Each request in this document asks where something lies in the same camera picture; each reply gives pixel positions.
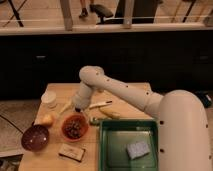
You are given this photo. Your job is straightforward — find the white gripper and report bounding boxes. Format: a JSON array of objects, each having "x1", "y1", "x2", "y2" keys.
[{"x1": 72, "y1": 82, "x2": 94, "y2": 110}]

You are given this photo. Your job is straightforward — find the dark grape bunch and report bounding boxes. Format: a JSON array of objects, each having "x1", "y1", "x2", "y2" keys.
[{"x1": 64, "y1": 120, "x2": 82, "y2": 139}]

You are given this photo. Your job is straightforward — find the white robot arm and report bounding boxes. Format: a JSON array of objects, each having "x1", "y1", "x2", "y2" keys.
[{"x1": 72, "y1": 66, "x2": 213, "y2": 171}]

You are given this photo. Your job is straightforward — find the red orange bowl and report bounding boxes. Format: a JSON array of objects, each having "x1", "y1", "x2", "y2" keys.
[{"x1": 61, "y1": 114, "x2": 89, "y2": 142}]

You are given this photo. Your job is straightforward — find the dark maroon bowl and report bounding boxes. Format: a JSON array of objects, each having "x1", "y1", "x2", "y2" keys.
[{"x1": 21, "y1": 125, "x2": 49, "y2": 152}]

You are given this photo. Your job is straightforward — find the green toy piece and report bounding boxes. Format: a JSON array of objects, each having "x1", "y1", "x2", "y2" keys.
[{"x1": 89, "y1": 117, "x2": 100, "y2": 126}]

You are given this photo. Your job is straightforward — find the yellow banana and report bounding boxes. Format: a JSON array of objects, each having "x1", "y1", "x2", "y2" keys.
[{"x1": 99, "y1": 108, "x2": 120, "y2": 119}]

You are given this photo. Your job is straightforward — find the white plastic cup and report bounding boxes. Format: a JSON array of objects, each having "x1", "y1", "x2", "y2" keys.
[{"x1": 41, "y1": 91, "x2": 57, "y2": 108}]

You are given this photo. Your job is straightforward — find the small yellow apple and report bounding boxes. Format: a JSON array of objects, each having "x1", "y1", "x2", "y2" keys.
[{"x1": 39, "y1": 114, "x2": 54, "y2": 126}]

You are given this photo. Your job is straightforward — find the brown rectangular block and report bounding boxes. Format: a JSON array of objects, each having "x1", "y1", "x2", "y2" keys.
[{"x1": 59, "y1": 144, "x2": 85, "y2": 162}]

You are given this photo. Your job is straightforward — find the green plastic tray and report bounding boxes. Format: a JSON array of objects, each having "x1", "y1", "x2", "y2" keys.
[{"x1": 98, "y1": 120, "x2": 158, "y2": 171}]

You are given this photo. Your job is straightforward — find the blue grey sponge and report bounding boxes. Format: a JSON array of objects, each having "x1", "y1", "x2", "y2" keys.
[{"x1": 127, "y1": 141, "x2": 150, "y2": 160}]

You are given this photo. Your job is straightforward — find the dark cabinet row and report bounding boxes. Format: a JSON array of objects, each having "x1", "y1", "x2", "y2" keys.
[{"x1": 0, "y1": 30, "x2": 213, "y2": 99}]

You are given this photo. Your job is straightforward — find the black office chair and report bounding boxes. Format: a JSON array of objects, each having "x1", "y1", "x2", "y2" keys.
[{"x1": 93, "y1": 4, "x2": 113, "y2": 24}]

